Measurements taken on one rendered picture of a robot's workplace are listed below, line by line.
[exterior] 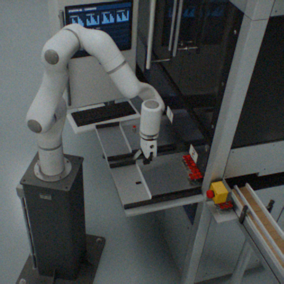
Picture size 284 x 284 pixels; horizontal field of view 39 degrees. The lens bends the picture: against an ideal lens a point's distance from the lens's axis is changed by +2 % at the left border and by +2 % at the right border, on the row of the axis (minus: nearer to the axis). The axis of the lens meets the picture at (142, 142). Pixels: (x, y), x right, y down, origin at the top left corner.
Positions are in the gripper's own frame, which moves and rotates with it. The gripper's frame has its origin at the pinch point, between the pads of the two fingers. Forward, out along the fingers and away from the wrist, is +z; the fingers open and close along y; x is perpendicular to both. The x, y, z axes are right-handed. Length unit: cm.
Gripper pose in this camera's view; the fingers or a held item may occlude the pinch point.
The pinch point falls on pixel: (146, 160)
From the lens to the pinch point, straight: 180.6
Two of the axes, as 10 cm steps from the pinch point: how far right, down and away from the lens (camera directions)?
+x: -9.5, 1.5, -2.7
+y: -3.0, -6.4, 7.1
